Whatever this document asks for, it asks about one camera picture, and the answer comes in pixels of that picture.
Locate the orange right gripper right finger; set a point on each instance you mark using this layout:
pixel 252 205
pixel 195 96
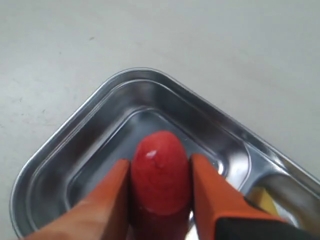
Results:
pixel 223 213

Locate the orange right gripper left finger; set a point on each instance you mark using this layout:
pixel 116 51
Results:
pixel 101 215

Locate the yellow toy cheese wedge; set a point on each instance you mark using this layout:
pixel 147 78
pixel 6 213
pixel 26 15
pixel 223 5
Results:
pixel 261 197

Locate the red toy sausage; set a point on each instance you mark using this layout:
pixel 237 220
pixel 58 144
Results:
pixel 161 188

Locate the stainless steel lunch box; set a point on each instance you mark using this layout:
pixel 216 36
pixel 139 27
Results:
pixel 135 103

